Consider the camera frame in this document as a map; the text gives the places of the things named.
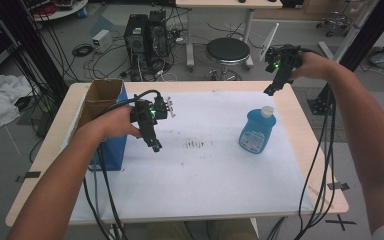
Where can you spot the black stand base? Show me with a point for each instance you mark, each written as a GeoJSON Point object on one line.
{"type": "Point", "coordinates": [320, 103]}

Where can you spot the white crumpled cloth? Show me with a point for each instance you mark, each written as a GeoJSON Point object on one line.
{"type": "Point", "coordinates": [0, 100]}

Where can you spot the round white table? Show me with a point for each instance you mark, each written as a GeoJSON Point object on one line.
{"type": "Point", "coordinates": [61, 10]}

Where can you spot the white desk with metal legs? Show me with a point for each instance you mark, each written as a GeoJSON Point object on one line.
{"type": "Point", "coordinates": [226, 3]}

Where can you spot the office chair wheel base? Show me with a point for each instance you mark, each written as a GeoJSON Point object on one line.
{"type": "Point", "coordinates": [335, 21]}

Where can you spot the person's right hand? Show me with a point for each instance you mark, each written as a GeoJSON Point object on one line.
{"type": "Point", "coordinates": [311, 65]}

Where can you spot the blue cardboard box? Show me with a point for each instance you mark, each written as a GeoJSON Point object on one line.
{"type": "Point", "coordinates": [105, 100]}

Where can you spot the person's left hand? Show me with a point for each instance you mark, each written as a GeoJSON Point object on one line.
{"type": "Point", "coordinates": [115, 123]}

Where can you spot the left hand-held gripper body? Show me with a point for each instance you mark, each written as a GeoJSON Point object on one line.
{"type": "Point", "coordinates": [146, 111]}

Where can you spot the small white device box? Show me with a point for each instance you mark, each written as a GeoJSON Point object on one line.
{"type": "Point", "coordinates": [101, 40]}

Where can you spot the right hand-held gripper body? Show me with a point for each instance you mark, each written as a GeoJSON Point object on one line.
{"type": "Point", "coordinates": [281, 58]}

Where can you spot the black round stool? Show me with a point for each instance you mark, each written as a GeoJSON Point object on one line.
{"type": "Point", "coordinates": [227, 53]}

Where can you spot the blue bottle with white cap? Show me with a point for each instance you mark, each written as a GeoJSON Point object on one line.
{"type": "Point", "coordinates": [256, 131]}

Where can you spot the black computer tower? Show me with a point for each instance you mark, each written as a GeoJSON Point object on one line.
{"type": "Point", "coordinates": [136, 43]}
{"type": "Point", "coordinates": [158, 36]}

